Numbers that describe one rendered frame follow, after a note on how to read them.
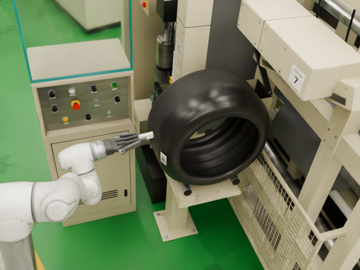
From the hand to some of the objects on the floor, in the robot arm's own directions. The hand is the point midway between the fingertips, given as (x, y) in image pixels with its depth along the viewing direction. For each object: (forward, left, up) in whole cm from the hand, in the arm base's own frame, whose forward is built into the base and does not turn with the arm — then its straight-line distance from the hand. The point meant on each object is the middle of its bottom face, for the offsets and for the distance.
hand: (145, 136), depth 193 cm
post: (+48, 0, -123) cm, 132 cm away
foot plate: (+49, 0, -123) cm, 132 cm away
